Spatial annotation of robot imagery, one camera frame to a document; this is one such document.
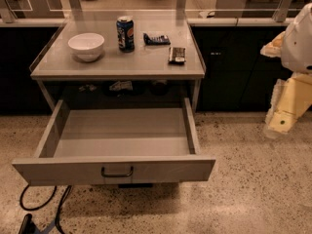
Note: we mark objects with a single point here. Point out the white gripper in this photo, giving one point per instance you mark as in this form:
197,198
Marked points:
298,48

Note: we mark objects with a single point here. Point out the open grey top drawer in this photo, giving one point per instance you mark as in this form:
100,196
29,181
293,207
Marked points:
160,143

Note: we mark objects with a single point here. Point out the blue pepsi can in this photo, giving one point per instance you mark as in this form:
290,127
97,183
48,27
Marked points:
125,30

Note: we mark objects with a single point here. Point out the white ceramic bowl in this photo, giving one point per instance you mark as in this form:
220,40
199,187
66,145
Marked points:
86,46

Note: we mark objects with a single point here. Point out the grey cabinet with counter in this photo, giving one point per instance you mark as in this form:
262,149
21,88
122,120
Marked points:
143,63

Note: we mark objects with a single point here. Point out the black plug on floor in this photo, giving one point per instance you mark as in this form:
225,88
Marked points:
27,226

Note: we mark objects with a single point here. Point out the black drawer handle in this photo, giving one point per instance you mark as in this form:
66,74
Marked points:
106,173

